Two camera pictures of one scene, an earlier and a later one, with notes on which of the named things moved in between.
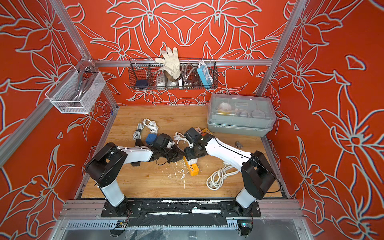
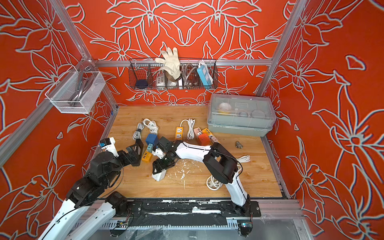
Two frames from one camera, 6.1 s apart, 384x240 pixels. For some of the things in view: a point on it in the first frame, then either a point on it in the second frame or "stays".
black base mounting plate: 133,207 stays
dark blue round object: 142,84 stays
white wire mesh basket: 76,92 stays
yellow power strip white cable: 193,168 to 179,130
